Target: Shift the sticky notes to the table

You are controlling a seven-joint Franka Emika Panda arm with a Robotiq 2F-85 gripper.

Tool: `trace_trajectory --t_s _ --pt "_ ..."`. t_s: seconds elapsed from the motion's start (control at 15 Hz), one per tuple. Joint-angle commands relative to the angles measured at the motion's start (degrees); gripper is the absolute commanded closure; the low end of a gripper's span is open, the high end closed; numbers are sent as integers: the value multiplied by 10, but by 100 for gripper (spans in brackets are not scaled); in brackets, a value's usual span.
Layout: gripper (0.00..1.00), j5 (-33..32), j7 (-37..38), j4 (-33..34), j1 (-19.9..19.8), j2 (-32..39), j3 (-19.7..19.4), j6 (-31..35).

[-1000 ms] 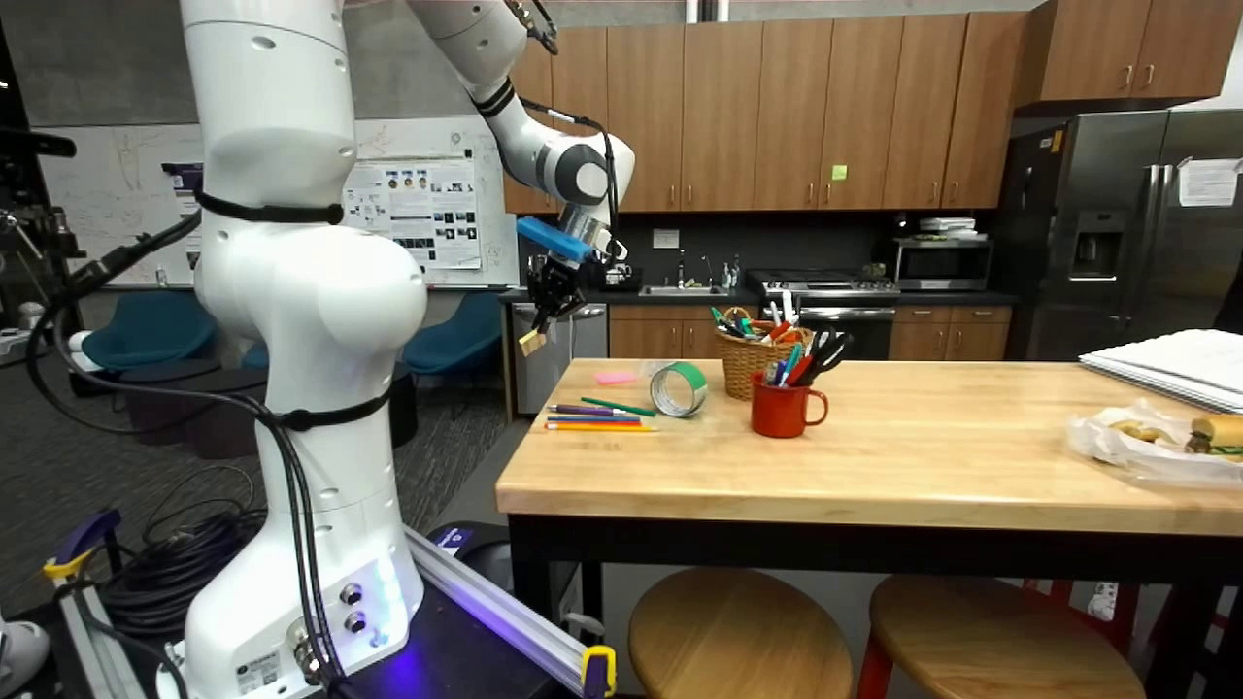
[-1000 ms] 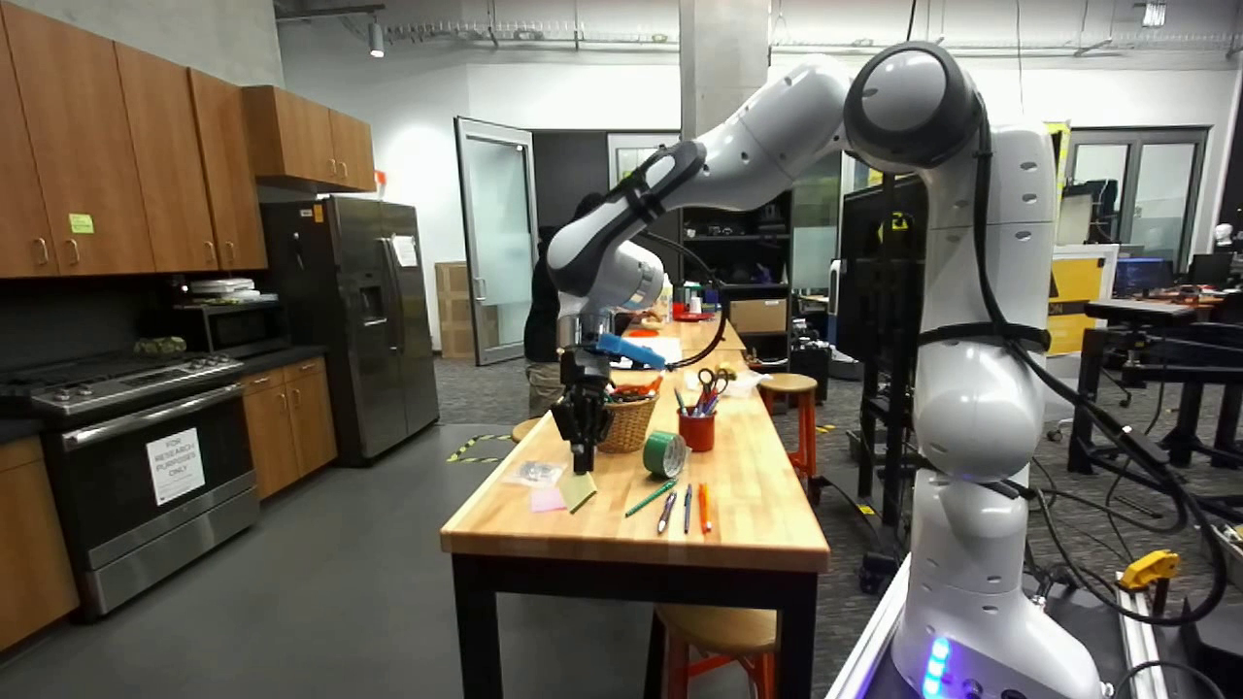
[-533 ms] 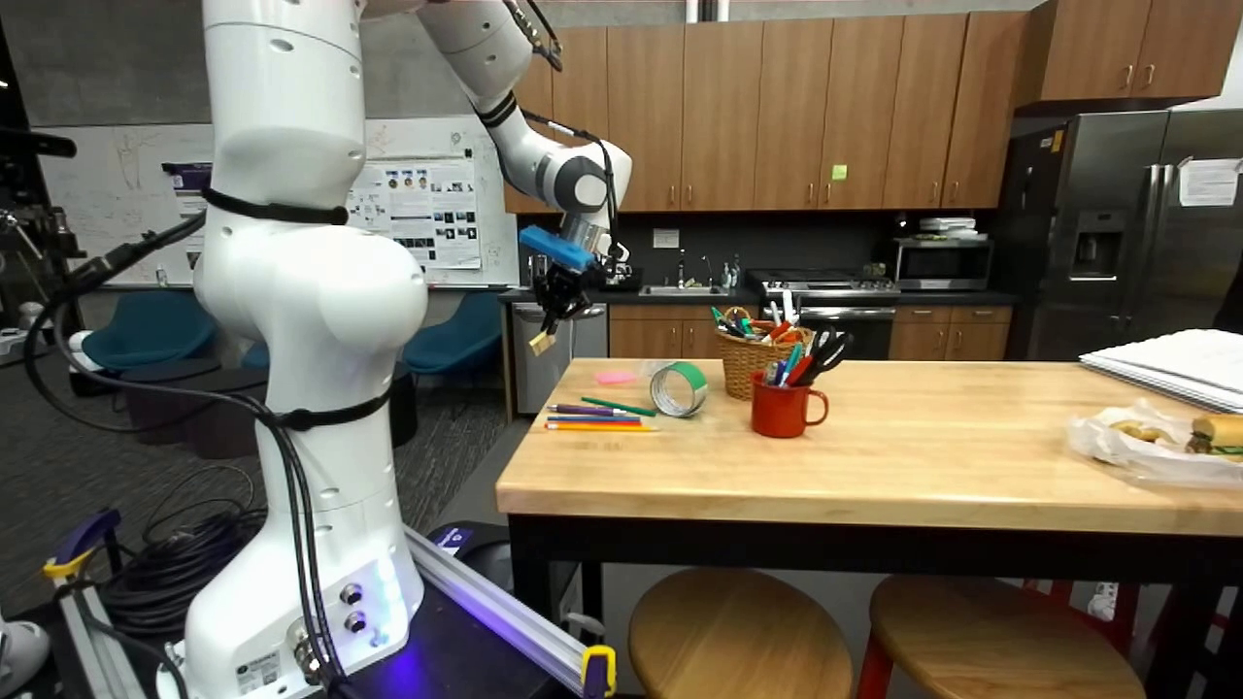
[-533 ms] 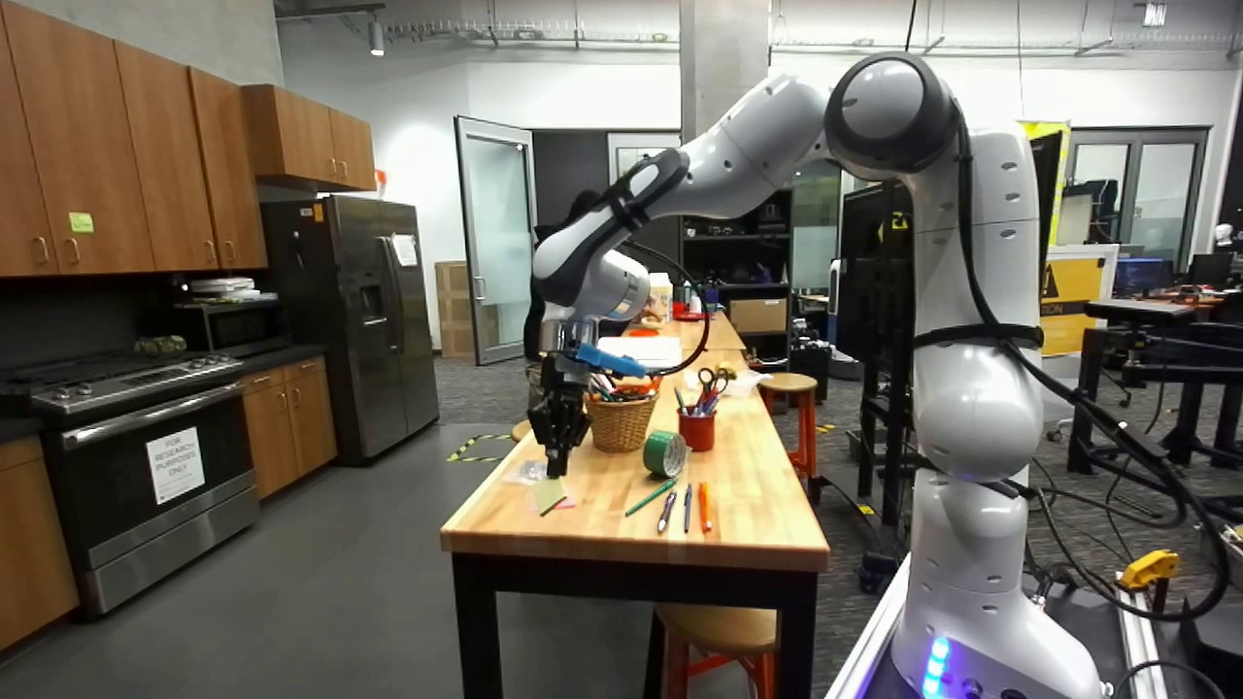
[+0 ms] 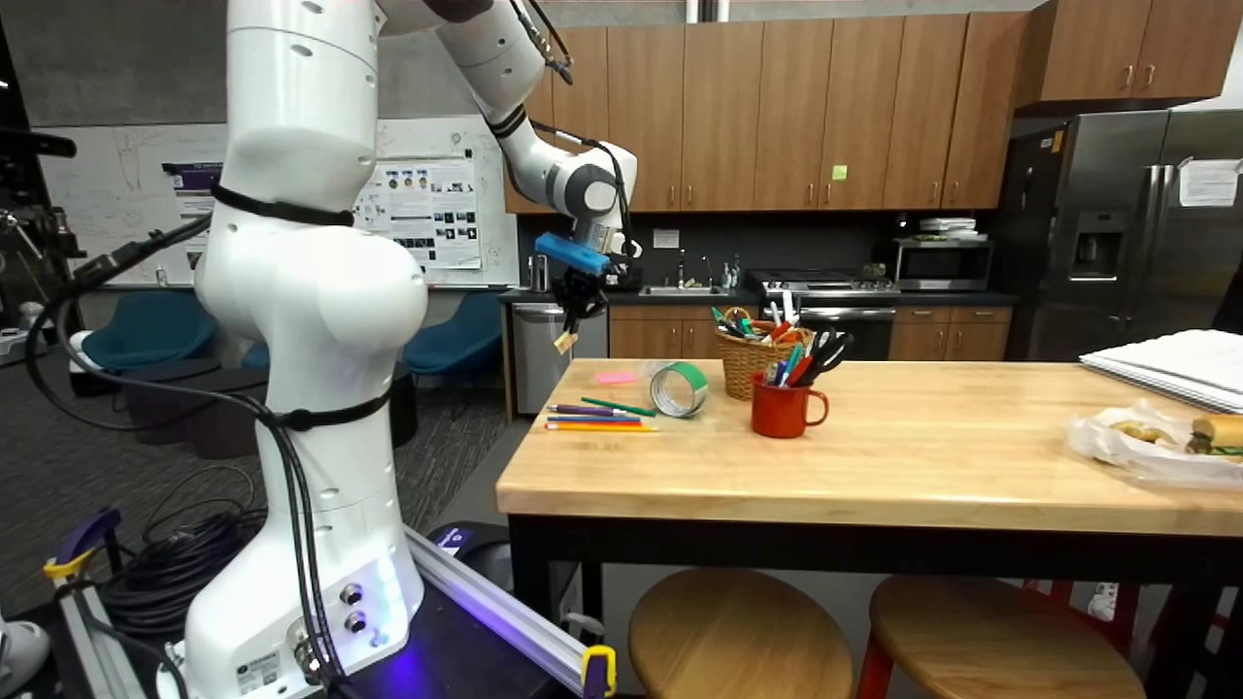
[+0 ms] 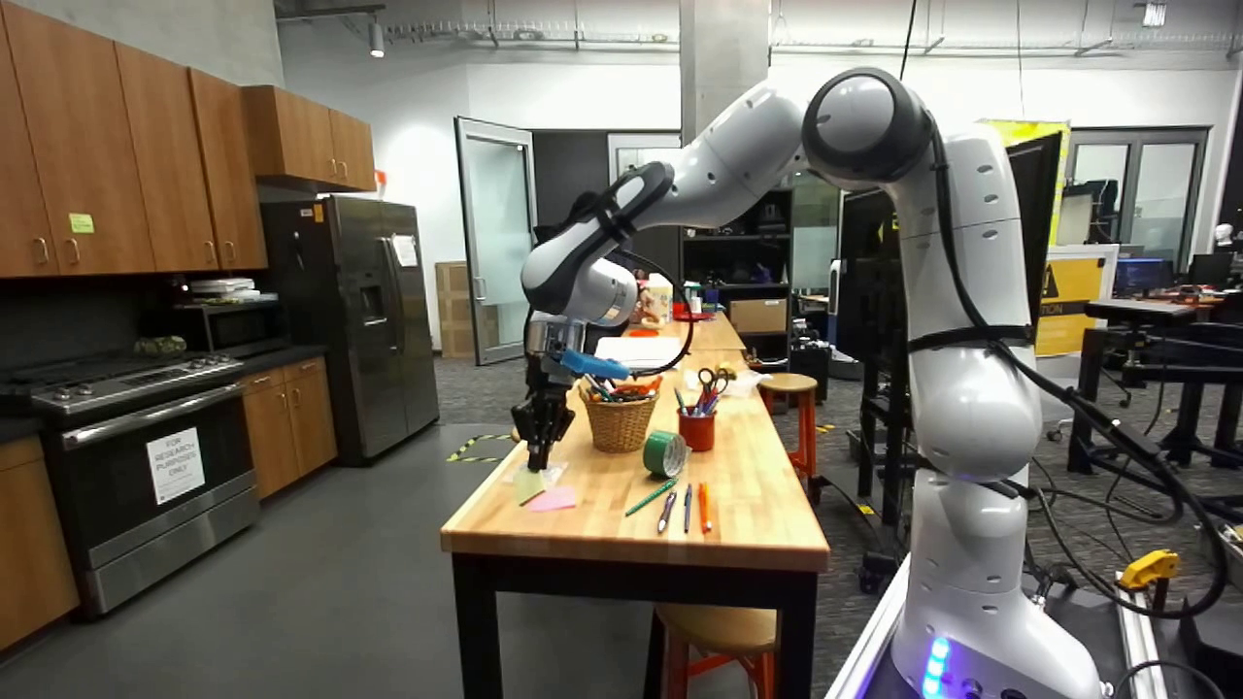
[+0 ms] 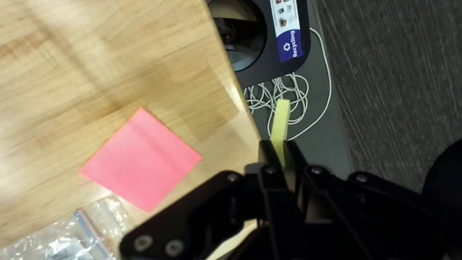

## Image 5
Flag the grey trash can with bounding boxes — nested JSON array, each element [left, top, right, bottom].
[[506, 299, 615, 421]]

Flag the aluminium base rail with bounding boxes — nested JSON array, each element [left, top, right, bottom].
[[400, 522, 623, 699], [56, 585, 146, 699]]

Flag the green tape roll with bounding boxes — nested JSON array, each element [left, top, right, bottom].
[[646, 356, 714, 422]]

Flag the orange pen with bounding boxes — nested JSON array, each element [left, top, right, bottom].
[[543, 417, 649, 435]]

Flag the whiteboard with posters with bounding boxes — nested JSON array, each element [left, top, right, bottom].
[[34, 112, 525, 296]]

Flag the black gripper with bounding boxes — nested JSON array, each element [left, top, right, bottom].
[[553, 261, 615, 349]]

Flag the food in plastic bag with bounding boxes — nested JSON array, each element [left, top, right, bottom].
[[1062, 400, 1243, 495]]

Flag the wicker basket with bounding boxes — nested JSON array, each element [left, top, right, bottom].
[[714, 327, 817, 406]]

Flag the blue lounge chair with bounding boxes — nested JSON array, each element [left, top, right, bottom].
[[396, 296, 510, 387], [83, 283, 227, 380]]

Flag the stainless steel refrigerator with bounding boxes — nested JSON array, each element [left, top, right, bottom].
[[989, 107, 1243, 367]]

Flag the narrow wooden base cabinet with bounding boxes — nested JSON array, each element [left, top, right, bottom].
[[605, 302, 685, 360]]

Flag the black handled scissors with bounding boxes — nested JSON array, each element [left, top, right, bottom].
[[794, 327, 860, 387]]

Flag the wooden table with black legs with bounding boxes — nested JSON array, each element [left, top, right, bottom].
[[495, 354, 1243, 699]]

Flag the white paper stack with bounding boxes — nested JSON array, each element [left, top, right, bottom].
[[1075, 324, 1243, 417]]

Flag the long wooden wall cabinets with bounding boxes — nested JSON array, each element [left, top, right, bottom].
[[499, 11, 1040, 217]]

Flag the white paper on refrigerator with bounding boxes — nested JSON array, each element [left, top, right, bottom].
[[1173, 157, 1243, 213]]

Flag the round wooden stool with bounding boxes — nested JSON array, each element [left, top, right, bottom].
[[626, 569, 860, 699], [856, 573, 1150, 699]]

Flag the wide wooden base cabinet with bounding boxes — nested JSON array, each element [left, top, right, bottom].
[[887, 302, 1018, 367]]

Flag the small wooden wall cabinet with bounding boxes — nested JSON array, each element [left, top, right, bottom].
[[1015, 0, 1243, 112]]

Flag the steel microwave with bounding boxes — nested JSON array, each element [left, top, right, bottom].
[[888, 231, 1000, 296]]

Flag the thin dark pen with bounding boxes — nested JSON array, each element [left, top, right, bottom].
[[548, 409, 646, 426]]

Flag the yellow clamp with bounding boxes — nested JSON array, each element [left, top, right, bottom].
[[574, 641, 623, 699], [40, 547, 104, 591]]

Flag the green pen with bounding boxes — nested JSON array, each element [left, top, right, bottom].
[[580, 393, 662, 421]]

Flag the steel oven range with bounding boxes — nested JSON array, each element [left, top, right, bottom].
[[795, 288, 899, 360]]

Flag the black cable coil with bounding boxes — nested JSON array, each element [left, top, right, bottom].
[[97, 500, 263, 641]]

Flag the red mug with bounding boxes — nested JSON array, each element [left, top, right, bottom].
[[749, 374, 830, 442]]

